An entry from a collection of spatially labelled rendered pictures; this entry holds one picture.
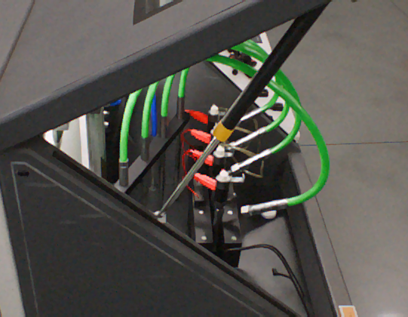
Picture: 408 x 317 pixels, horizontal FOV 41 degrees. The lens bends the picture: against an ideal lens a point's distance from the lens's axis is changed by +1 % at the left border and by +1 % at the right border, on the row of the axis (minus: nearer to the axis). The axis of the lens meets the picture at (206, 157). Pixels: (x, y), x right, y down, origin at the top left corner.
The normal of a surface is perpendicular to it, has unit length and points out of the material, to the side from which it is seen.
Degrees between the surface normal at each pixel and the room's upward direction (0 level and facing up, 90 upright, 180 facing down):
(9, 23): 0
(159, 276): 90
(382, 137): 0
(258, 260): 0
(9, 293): 90
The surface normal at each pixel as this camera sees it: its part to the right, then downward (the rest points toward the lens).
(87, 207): 0.07, 0.62
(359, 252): 0.08, -0.78
